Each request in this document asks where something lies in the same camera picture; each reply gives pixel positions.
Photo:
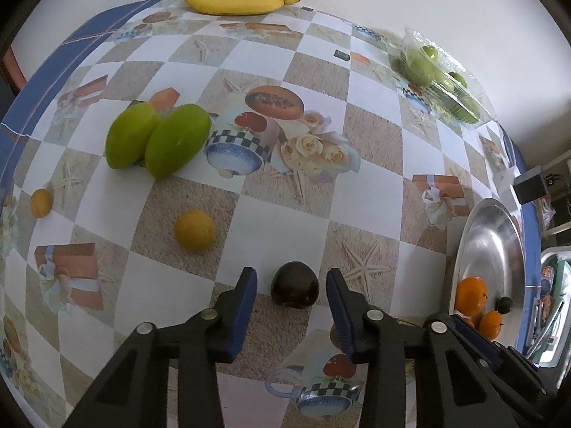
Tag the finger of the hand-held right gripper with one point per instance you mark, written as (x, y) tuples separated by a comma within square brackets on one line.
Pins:
[(479, 341)]

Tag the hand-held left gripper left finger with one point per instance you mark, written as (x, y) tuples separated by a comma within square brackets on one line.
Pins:
[(247, 307)]

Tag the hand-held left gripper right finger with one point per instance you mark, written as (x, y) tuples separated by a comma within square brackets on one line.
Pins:
[(341, 321)]

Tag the dark purple plum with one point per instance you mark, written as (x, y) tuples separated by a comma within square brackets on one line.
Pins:
[(294, 287), (505, 305)]

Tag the stainless steel bowl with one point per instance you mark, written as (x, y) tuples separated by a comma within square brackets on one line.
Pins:
[(490, 249)]

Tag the small tan round fruit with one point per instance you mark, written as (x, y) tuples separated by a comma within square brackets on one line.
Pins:
[(195, 230), (41, 203)]

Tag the green mango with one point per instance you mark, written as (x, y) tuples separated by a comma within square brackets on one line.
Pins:
[(129, 136), (178, 140)]

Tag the heap of small green fruits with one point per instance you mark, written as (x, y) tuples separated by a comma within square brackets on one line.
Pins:
[(419, 64)]

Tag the black charger box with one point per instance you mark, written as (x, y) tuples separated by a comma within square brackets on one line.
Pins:
[(531, 185)]

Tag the clear plastic clamshell container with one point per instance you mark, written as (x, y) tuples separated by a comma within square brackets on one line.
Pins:
[(415, 35)]

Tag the reddish brown board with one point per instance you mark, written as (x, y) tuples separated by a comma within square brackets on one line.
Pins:
[(11, 69)]

